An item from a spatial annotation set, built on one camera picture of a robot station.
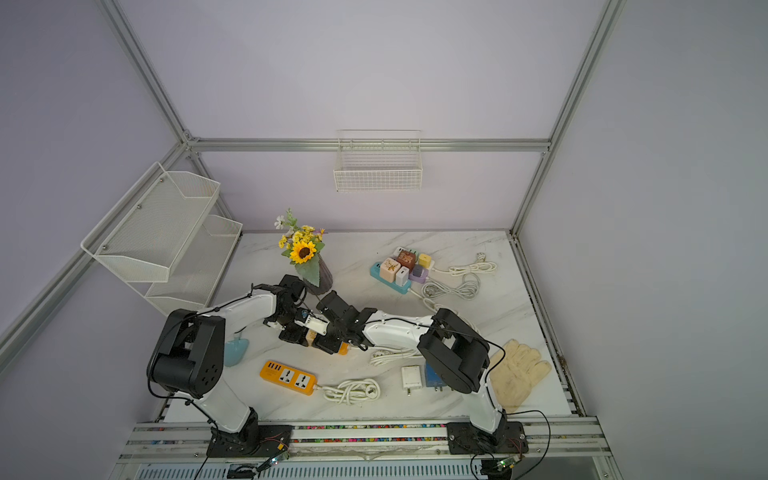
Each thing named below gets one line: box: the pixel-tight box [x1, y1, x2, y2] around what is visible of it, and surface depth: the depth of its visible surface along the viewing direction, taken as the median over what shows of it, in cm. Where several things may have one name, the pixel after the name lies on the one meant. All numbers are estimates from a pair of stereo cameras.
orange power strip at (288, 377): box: [259, 360, 318, 396], surface depth 83 cm
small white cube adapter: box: [395, 266, 410, 287], surface depth 100 cm
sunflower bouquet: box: [274, 208, 326, 287], surface depth 84 cm
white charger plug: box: [401, 365, 422, 397], surface depth 83 cm
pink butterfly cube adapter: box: [380, 257, 401, 283], surface depth 101 cm
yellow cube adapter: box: [419, 253, 432, 269], surface depth 106 cm
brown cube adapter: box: [397, 250, 417, 269], surface depth 103 cm
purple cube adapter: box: [409, 264, 429, 285], surface depth 106 cm
